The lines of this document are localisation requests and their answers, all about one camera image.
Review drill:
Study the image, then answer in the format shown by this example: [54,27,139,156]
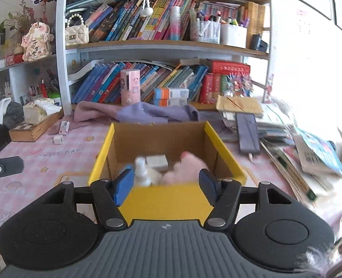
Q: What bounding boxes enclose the green lidded jar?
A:
[49,91,62,106]

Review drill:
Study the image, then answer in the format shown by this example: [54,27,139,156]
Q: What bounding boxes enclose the pink cylindrical humidifier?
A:
[120,69,141,107]

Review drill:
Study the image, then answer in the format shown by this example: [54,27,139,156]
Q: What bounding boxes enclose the black smartphone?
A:
[236,113,261,155]

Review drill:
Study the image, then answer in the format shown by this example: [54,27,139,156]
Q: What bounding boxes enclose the dark grey cloth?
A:
[3,101,24,122]

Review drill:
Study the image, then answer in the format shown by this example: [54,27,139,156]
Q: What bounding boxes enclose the blue cover book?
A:
[294,127,342,177]

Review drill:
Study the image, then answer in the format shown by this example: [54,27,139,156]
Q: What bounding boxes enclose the pink plush toy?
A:
[161,151,210,186]

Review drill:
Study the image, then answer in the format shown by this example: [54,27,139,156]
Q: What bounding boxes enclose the yellow cardboard box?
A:
[88,121,248,229]

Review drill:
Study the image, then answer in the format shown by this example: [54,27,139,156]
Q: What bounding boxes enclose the wooden checkered box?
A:
[8,108,64,142]

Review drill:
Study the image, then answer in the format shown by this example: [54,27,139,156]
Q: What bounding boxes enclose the white pen holder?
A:
[220,23,248,49]

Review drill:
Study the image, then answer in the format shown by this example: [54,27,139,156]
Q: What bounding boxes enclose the clear marker holder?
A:
[198,20,221,44]

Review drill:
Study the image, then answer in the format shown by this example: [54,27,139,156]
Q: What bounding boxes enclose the row of blue spined books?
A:
[71,61,209,104]

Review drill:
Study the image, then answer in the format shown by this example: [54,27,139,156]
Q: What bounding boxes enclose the upright red books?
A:
[199,73,221,104]

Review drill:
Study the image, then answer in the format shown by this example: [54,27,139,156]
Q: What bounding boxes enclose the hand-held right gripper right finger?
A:
[198,168,293,229]

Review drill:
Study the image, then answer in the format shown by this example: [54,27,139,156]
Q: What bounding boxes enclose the pink checkered tablecloth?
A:
[0,122,342,246]

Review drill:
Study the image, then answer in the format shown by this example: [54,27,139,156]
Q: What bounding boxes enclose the small white carton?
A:
[146,155,169,172]

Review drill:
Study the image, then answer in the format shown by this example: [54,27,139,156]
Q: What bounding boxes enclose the cream tissue pack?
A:
[23,98,63,125]

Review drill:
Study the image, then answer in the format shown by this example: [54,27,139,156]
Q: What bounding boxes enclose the purple cloth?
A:
[73,101,200,126]

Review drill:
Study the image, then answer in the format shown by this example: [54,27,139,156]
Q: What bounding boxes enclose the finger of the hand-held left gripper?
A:
[0,156,25,186]

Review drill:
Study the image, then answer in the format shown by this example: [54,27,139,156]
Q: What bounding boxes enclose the thick red dictionary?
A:
[207,59,251,75]

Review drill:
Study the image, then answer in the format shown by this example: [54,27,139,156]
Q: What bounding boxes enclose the yellow spined books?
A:
[245,1,266,32]

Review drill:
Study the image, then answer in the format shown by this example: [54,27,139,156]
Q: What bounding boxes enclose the dried flower bouquet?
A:
[0,0,37,35]

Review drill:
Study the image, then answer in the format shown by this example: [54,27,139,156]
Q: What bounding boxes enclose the messy stack of papers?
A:
[217,98,342,209]

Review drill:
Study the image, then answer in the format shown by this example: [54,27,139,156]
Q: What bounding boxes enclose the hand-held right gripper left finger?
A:
[39,166,135,229]

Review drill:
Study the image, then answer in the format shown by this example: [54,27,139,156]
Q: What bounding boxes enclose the floral lucky cat figurine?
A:
[21,22,54,62]

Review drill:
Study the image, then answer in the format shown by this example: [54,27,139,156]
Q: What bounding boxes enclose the row of leaning colourful books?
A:
[88,0,200,41]

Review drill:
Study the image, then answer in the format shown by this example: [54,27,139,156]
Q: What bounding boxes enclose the pink blue gradient bottle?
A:
[170,6,181,40]

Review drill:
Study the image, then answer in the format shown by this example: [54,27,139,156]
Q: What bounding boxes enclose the brown paper envelope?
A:
[216,95,264,116]

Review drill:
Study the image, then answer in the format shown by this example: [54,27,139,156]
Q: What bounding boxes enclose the small black box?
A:
[250,34,268,51]

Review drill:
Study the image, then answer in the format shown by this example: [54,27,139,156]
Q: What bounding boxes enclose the cream quilted handbag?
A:
[65,13,90,46]

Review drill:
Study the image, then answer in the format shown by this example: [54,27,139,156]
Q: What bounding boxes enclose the white side shelf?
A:
[0,54,59,107]

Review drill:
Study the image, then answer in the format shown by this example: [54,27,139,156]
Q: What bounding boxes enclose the white fluffy fur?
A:
[298,236,342,278]

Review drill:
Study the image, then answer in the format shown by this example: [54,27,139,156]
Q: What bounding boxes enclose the white pump bottle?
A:
[133,156,152,187]

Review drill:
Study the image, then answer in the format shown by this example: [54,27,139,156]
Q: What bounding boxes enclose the colourful paper decoration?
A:
[226,74,254,97]

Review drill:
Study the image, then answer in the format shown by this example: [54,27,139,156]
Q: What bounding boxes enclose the orange white carton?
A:
[154,88,189,99]
[154,98,188,107]

